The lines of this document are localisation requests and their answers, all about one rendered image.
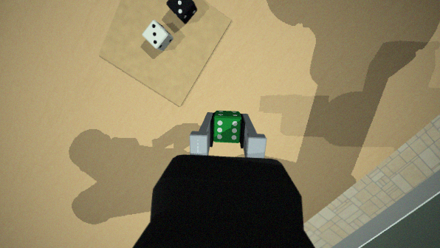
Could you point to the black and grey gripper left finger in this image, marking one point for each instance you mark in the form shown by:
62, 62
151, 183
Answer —
202, 140

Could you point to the tan square mat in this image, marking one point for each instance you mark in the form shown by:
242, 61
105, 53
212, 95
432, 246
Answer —
171, 72

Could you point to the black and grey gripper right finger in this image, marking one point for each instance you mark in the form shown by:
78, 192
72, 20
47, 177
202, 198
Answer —
254, 144

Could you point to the green die with white pips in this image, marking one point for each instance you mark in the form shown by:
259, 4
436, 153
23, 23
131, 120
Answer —
227, 126

